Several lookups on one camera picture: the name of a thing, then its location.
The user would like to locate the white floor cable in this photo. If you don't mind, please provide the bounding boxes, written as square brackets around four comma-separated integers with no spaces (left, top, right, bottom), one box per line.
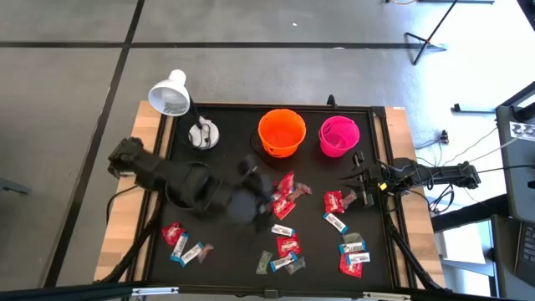
[441,126,499,167]

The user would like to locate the grey desk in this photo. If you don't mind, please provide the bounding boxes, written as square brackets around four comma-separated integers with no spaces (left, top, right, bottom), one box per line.
[495,81,535,222]

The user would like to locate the black floor beam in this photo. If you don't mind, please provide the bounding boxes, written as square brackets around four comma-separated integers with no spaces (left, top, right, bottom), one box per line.
[430,194,511,233]

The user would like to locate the printed paper tag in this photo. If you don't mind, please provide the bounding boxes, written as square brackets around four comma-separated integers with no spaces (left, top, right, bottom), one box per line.
[508,120,535,143]

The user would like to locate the orange pumpkin face bucket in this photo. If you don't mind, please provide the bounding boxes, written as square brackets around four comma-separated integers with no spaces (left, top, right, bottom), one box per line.
[249,108,308,162]

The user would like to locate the black table mat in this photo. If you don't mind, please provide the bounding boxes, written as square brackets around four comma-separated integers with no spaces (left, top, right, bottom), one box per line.
[148,104,396,289]

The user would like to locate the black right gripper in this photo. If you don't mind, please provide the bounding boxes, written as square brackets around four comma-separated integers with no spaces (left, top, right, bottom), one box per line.
[340,151,398,209]

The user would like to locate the black tripod stand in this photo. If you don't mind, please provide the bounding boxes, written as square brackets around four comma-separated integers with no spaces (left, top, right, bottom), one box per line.
[403,0,461,67]

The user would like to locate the dark desk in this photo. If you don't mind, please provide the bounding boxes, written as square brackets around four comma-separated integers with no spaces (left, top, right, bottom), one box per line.
[491,213,535,300]

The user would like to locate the pink plastic bucket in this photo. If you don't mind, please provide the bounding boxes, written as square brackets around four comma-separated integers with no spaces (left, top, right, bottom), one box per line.
[318,115,361,159]

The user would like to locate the red Skittles candy pack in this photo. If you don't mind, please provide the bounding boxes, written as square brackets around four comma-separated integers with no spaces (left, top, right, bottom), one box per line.
[324,190,346,215]
[275,171,296,196]
[161,222,186,247]
[272,196,297,221]
[276,233,302,258]
[339,253,364,279]

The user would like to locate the black keyboard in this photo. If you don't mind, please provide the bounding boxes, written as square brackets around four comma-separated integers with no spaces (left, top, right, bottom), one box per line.
[514,221,535,288]

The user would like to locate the black desk cable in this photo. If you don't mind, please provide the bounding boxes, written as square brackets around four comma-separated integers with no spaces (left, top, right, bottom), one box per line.
[476,163,535,175]

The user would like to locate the clear red gummy pack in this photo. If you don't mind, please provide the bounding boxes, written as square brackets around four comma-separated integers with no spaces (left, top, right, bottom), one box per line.
[287,181,313,202]
[341,190,359,209]
[196,243,215,264]

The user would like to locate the grey floor object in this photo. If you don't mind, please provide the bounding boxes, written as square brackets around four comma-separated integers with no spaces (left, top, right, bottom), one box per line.
[0,177,33,196]

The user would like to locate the white desk lamp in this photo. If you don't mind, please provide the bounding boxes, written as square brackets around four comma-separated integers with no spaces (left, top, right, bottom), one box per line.
[147,69,221,151]

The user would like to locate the black frame beam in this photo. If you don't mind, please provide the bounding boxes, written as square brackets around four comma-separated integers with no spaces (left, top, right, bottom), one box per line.
[0,280,535,301]

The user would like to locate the clear grey gummy pack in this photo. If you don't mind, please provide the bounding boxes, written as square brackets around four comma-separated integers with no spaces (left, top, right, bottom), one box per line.
[285,256,307,276]

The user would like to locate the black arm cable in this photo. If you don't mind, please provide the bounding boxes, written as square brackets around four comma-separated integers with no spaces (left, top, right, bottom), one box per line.
[105,185,139,227]

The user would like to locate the black frame brace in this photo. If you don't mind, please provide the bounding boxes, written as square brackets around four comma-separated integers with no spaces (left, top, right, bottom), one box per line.
[94,204,164,285]
[386,221,444,292]

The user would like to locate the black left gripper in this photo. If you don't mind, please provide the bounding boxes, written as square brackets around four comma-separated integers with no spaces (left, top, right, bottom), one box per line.
[227,155,280,231]

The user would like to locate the black stand foot bar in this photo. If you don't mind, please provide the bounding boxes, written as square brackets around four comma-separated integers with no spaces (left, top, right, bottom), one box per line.
[450,103,498,115]

